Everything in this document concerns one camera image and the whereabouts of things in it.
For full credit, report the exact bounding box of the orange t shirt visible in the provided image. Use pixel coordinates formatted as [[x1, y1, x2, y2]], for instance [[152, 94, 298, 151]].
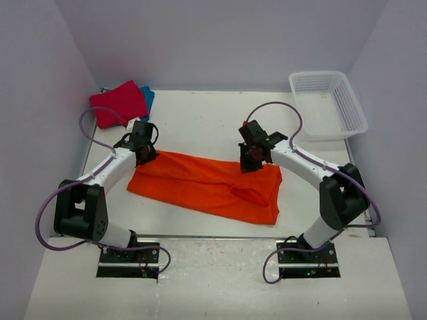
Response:
[[127, 151, 282, 225]]

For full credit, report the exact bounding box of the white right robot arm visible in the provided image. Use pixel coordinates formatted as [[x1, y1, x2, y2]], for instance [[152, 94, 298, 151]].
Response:
[[239, 120, 370, 262]]

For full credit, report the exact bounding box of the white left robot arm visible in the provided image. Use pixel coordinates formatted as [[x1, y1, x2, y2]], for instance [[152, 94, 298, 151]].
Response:
[[53, 120, 159, 262]]

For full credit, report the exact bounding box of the folded red t shirt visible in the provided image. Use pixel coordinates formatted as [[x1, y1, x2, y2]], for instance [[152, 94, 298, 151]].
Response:
[[89, 80, 137, 129]]

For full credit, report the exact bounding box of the folded blue t shirt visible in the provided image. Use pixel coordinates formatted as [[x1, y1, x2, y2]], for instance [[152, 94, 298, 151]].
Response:
[[119, 83, 155, 123]]

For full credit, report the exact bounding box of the white plastic basket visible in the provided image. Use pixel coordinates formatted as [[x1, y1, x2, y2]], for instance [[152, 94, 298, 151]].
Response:
[[289, 71, 368, 141]]

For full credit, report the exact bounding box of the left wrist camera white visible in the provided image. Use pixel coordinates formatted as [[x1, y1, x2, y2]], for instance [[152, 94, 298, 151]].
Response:
[[123, 117, 141, 130]]

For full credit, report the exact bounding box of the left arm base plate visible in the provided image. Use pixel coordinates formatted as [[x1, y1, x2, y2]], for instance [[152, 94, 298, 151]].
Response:
[[96, 247, 159, 280]]

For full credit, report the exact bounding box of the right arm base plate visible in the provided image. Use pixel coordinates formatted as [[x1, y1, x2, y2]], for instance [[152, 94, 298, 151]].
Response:
[[276, 238, 341, 279]]

